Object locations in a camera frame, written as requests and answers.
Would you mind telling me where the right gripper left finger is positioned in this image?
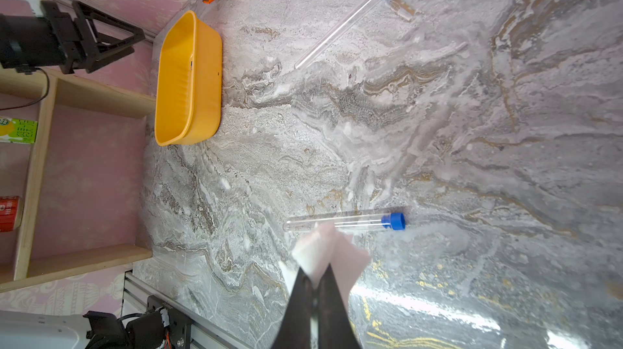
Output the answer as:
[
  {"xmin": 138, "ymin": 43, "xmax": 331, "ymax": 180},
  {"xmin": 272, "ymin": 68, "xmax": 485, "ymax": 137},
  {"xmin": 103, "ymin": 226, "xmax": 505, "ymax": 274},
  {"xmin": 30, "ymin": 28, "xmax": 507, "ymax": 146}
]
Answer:
[{"xmin": 272, "ymin": 269, "xmax": 314, "ymax": 349}]

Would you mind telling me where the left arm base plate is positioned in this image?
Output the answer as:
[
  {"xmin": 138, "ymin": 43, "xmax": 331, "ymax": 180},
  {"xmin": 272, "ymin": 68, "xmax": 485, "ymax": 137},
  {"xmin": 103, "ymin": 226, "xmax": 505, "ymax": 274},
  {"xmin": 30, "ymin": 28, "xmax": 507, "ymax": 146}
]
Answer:
[{"xmin": 147, "ymin": 295, "xmax": 193, "ymax": 349}]

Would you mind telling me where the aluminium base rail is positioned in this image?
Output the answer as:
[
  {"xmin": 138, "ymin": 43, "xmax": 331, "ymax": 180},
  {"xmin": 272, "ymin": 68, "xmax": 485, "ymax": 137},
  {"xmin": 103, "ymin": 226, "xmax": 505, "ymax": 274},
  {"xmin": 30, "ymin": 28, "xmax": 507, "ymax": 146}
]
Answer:
[{"xmin": 123, "ymin": 272, "xmax": 250, "ymax": 348}]

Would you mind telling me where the green white drink carton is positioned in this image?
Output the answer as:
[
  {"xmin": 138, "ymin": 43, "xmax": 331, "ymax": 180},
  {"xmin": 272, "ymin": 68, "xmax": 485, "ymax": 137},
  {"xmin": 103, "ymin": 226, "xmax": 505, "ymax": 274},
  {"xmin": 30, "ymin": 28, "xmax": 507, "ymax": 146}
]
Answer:
[{"xmin": 0, "ymin": 117, "xmax": 38, "ymax": 144}]

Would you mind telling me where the test tube blue cap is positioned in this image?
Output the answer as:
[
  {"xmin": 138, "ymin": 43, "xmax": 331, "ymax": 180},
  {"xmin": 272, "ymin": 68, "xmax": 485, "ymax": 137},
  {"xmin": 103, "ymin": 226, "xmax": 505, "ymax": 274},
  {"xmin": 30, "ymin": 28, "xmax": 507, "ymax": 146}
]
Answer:
[
  {"xmin": 282, "ymin": 212, "xmax": 407, "ymax": 232},
  {"xmin": 294, "ymin": 0, "xmax": 384, "ymax": 70}
]

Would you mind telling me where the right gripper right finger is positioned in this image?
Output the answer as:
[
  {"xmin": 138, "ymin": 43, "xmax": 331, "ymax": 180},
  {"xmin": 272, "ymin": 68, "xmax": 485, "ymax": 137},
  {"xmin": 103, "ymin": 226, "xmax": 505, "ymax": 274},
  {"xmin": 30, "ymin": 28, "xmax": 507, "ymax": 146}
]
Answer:
[{"xmin": 317, "ymin": 266, "xmax": 360, "ymax": 349}]

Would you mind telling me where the yellow plastic tray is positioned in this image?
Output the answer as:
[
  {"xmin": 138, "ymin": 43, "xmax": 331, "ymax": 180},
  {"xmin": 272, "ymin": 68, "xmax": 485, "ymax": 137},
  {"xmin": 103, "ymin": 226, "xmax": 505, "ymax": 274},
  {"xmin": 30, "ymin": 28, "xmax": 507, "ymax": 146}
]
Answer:
[{"xmin": 154, "ymin": 11, "xmax": 223, "ymax": 147}]

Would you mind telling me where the wooden shelf unit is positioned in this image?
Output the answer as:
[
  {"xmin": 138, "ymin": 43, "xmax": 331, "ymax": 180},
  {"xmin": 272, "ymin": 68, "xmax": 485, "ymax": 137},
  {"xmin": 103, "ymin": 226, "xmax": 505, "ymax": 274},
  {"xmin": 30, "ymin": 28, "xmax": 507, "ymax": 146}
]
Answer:
[{"xmin": 1, "ymin": 68, "xmax": 156, "ymax": 292}]

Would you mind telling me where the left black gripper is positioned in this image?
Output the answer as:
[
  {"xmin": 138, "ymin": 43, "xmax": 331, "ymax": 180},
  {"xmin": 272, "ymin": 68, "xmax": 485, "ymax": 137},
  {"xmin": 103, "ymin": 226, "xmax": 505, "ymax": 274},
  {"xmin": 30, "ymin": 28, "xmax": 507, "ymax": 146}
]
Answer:
[{"xmin": 1, "ymin": 0, "xmax": 145, "ymax": 74}]

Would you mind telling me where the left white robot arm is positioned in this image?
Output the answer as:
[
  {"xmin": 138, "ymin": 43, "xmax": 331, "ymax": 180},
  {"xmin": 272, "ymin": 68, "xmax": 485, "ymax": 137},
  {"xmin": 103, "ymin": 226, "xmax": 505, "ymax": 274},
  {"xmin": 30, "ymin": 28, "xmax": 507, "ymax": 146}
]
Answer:
[{"xmin": 1, "ymin": 1, "xmax": 167, "ymax": 348}]

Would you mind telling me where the red cola can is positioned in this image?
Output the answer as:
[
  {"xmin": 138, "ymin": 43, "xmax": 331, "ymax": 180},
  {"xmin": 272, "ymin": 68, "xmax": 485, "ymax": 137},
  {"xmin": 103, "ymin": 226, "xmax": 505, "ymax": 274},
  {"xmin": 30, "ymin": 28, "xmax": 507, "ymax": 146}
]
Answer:
[{"xmin": 0, "ymin": 196, "xmax": 24, "ymax": 233}]

